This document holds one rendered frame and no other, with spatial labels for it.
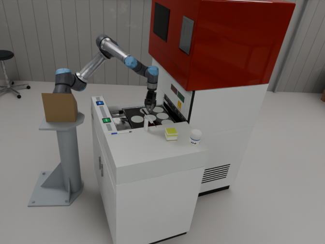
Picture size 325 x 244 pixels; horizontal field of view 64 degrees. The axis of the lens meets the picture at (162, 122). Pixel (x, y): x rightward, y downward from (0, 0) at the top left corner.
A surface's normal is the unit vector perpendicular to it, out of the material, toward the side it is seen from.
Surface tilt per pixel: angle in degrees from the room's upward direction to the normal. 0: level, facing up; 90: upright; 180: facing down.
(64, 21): 90
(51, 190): 0
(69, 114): 90
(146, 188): 90
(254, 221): 0
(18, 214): 0
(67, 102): 90
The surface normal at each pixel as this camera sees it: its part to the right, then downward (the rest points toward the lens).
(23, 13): 0.11, 0.55
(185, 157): 0.37, 0.54
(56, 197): 0.10, -0.83
